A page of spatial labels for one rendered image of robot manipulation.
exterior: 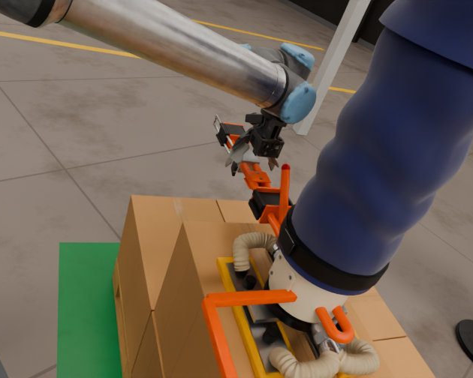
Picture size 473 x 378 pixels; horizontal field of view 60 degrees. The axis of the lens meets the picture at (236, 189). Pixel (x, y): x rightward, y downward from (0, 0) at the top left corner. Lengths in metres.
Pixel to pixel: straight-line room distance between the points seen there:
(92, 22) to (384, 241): 0.57
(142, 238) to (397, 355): 1.06
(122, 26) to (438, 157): 0.49
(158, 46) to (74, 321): 1.57
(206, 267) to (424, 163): 0.58
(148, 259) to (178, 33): 1.05
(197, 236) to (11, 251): 1.36
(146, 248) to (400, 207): 1.09
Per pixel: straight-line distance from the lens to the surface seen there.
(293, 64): 1.01
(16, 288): 2.15
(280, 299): 0.86
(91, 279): 2.18
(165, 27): 0.64
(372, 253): 0.77
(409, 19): 0.65
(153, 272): 1.53
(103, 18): 0.60
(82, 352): 1.96
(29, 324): 2.03
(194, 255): 1.05
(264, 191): 1.10
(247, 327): 0.93
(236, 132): 1.33
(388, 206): 0.71
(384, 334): 1.78
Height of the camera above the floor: 1.67
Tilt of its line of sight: 33 degrees down
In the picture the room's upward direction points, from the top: 22 degrees clockwise
